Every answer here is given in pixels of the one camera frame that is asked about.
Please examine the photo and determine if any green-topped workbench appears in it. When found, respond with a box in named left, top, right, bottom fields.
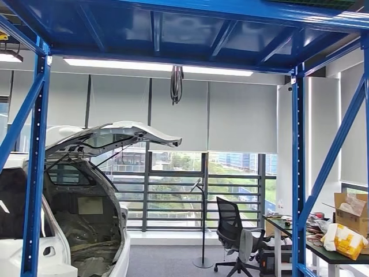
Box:
left=262, top=214, right=369, bottom=277

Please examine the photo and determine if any grey roller blind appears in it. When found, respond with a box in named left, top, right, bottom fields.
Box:
left=151, top=78, right=209, bottom=152
left=208, top=81, right=278, bottom=155
left=340, top=63, right=368, bottom=187
left=48, top=70, right=88, bottom=129
left=89, top=74, right=149, bottom=129

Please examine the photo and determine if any white car tailgate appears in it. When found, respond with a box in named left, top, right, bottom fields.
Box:
left=45, top=121, right=183, bottom=159

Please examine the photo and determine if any grey window railing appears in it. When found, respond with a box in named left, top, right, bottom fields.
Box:
left=95, top=152, right=277, bottom=233

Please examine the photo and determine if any black floor stand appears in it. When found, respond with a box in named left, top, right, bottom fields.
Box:
left=190, top=178, right=214, bottom=269

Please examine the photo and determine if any black mesh office chair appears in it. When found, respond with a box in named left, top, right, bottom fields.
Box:
left=214, top=197, right=266, bottom=277

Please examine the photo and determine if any blue metal shelving rack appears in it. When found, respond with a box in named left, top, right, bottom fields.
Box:
left=0, top=0, right=369, bottom=277

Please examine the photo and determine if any grey cloth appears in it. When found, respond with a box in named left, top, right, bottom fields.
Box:
left=238, top=229, right=254, bottom=264

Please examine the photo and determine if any white car body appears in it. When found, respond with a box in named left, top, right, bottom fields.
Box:
left=0, top=126, right=131, bottom=277

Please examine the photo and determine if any black equipment case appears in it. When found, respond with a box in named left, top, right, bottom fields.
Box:
left=260, top=246, right=294, bottom=276

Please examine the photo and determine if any printed cardboard box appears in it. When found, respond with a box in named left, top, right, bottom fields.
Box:
left=334, top=192, right=369, bottom=238

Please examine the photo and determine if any yellow white plastic bag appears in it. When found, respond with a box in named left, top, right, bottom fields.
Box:
left=320, top=223, right=369, bottom=261

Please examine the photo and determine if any black hanging cable bundle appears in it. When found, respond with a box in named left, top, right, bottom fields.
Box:
left=170, top=65, right=185, bottom=106

